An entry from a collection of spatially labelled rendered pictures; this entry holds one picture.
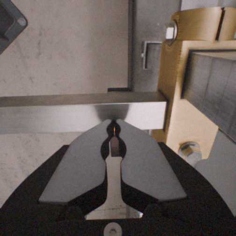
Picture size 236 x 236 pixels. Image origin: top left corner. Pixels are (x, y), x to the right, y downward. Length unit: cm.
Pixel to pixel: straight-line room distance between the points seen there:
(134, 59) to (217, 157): 35
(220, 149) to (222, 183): 9
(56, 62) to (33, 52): 14
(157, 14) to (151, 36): 3
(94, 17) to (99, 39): 11
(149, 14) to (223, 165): 39
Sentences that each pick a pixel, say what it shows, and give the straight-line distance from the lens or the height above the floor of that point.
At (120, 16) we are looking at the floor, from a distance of 99.
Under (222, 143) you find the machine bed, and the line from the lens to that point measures 47.
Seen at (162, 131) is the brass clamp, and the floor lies 85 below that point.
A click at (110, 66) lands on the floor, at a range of 100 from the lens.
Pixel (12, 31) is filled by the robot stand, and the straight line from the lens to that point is 111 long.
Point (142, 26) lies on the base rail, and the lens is 29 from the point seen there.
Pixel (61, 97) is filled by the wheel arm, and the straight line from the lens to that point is 16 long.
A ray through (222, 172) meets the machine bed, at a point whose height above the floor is 72.
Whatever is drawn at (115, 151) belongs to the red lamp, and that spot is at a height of 70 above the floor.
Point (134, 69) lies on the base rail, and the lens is 29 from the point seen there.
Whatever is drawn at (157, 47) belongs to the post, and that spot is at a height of 78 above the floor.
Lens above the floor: 98
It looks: 62 degrees down
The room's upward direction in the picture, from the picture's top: 175 degrees clockwise
